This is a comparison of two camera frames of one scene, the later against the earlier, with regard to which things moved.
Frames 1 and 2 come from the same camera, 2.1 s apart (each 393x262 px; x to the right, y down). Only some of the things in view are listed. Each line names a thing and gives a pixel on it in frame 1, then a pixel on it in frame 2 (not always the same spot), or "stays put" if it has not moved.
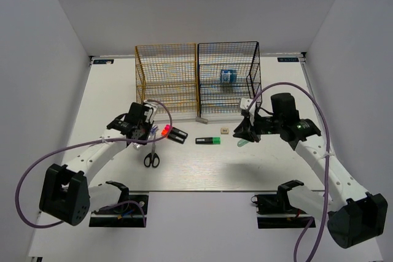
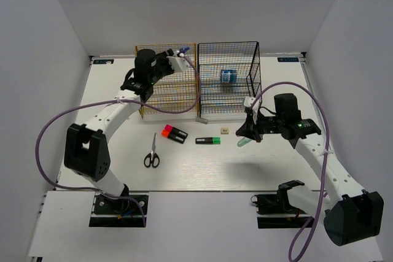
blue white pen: x=155 y=129 → x=184 y=50
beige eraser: x=224 y=131 stays put
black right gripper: x=243 y=131 stays put
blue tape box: x=228 y=76 stays put
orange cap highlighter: x=172 y=137 stays put
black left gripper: x=149 y=124 → x=162 y=56
